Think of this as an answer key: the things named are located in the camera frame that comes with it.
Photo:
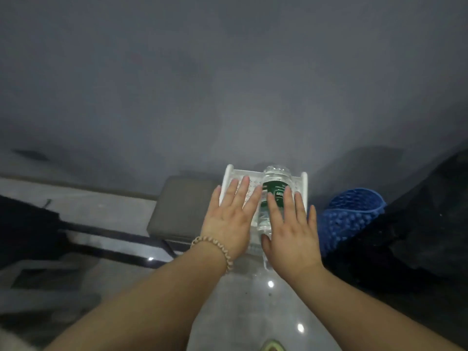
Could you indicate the person's left hand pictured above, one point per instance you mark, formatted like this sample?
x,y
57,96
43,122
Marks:
x,y
230,226

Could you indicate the person's right hand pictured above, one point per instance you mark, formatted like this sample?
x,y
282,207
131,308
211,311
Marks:
x,y
292,248

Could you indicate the white tiered storage cart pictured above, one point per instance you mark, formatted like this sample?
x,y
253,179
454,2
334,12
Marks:
x,y
256,173

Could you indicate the green label water bottle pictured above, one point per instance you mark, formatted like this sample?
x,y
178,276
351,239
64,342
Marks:
x,y
279,179

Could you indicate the person's right forearm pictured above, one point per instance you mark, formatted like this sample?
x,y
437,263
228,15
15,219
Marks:
x,y
365,318

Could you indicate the person's left forearm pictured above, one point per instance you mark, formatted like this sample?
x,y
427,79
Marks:
x,y
146,307

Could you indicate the grey stool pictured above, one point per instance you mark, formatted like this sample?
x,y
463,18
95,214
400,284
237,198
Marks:
x,y
179,212

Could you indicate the blue perforated basket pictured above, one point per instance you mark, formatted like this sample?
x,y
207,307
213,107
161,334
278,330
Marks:
x,y
347,219

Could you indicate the pale green sandal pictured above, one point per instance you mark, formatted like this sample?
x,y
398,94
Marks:
x,y
272,346

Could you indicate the black fabric bag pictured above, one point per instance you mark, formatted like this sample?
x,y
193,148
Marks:
x,y
420,222

